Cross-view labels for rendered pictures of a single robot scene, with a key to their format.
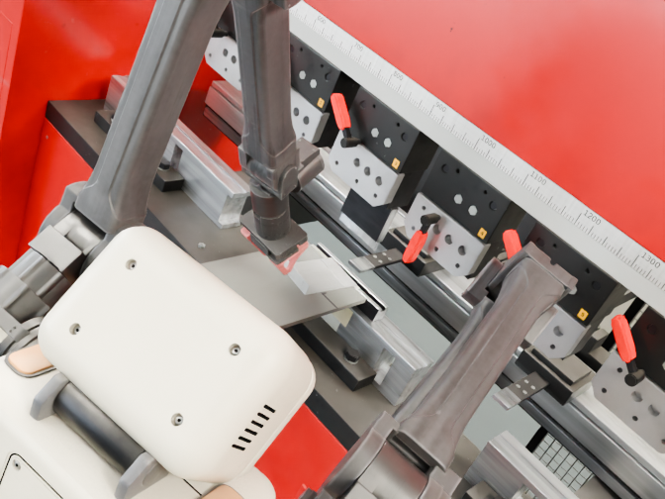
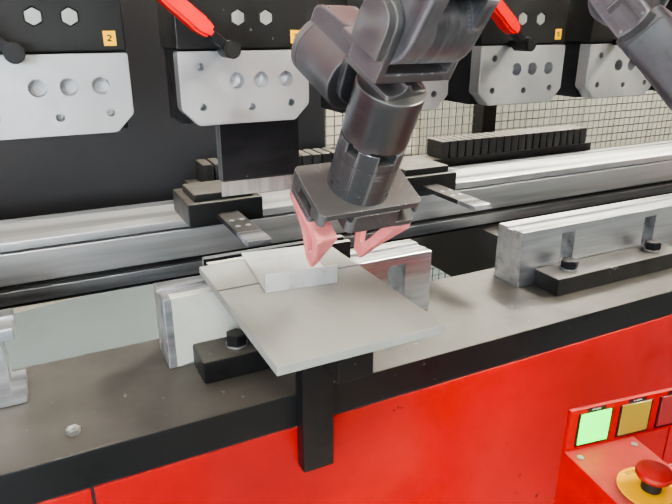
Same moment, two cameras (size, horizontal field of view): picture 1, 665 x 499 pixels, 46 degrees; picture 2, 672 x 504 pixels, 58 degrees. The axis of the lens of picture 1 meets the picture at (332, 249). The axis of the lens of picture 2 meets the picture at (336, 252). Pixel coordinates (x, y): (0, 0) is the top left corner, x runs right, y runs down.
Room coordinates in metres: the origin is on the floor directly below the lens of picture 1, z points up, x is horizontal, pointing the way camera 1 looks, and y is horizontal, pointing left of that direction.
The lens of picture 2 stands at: (0.84, 0.57, 1.28)
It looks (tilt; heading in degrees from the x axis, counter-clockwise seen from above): 20 degrees down; 301
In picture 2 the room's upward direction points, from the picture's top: straight up
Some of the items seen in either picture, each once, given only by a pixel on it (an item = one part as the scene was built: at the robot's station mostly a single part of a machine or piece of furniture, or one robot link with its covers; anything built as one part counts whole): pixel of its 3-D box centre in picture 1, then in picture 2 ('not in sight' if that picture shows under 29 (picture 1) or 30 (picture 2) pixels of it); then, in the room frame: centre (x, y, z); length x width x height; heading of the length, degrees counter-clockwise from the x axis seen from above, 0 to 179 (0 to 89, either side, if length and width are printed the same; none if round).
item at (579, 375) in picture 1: (538, 378); (436, 184); (1.22, -0.44, 1.01); 0.26 x 0.12 x 0.05; 147
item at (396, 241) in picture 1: (397, 252); (230, 211); (1.43, -0.12, 1.01); 0.26 x 0.12 x 0.05; 147
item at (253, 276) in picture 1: (285, 283); (309, 296); (1.18, 0.05, 1.00); 0.26 x 0.18 x 0.01; 147
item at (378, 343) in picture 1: (344, 315); (302, 296); (1.27, -0.08, 0.92); 0.39 x 0.06 x 0.10; 57
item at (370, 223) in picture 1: (366, 214); (258, 155); (1.30, -0.03, 1.13); 0.10 x 0.02 x 0.10; 57
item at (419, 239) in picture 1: (421, 238); not in sight; (1.16, -0.13, 1.20); 0.04 x 0.02 x 0.10; 147
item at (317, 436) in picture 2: not in sight; (324, 400); (1.14, 0.07, 0.88); 0.14 x 0.04 x 0.22; 147
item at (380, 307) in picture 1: (345, 280); (279, 259); (1.29, -0.05, 0.98); 0.20 x 0.03 x 0.03; 57
